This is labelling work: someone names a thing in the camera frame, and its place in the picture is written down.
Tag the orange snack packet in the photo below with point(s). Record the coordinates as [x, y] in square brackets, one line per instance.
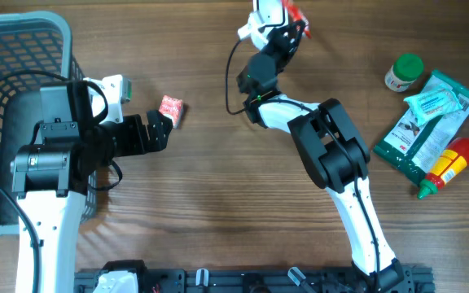
[172, 108]

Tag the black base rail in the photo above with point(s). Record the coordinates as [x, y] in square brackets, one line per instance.
[417, 279]

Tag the grey plastic mesh basket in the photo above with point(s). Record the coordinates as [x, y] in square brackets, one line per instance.
[33, 46]

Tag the red snack bar wrapper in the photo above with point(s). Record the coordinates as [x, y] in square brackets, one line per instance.
[296, 14]

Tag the mint wet wipes pack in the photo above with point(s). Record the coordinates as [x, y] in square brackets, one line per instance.
[430, 104]

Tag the red sauce bottle green cap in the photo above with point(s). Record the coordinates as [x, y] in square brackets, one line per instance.
[453, 159]

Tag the green lid spice jar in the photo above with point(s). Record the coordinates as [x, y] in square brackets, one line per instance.
[404, 72]

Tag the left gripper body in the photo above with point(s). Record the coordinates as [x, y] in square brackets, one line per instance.
[129, 138]

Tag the white barcode scanner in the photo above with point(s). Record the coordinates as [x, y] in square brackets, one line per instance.
[270, 13]

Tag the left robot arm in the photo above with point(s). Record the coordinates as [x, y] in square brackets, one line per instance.
[51, 176]

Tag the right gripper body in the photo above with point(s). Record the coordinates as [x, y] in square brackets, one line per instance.
[280, 49]

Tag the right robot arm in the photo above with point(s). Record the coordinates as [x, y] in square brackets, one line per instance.
[330, 147]

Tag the green 3M gloves package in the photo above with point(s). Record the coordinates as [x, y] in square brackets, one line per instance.
[413, 149]

